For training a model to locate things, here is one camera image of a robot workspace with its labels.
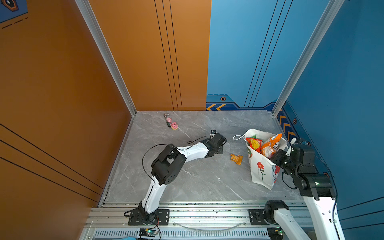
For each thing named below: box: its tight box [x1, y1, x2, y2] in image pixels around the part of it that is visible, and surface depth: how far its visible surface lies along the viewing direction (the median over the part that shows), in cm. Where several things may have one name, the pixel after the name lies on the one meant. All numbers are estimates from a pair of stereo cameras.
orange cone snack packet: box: [230, 154, 244, 166], surface depth 96 cm
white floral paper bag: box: [244, 129, 288, 191], surface depth 74 cm
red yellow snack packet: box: [246, 137, 263, 154], surface depth 79 cm
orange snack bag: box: [261, 133, 283, 158], surface depth 71 cm
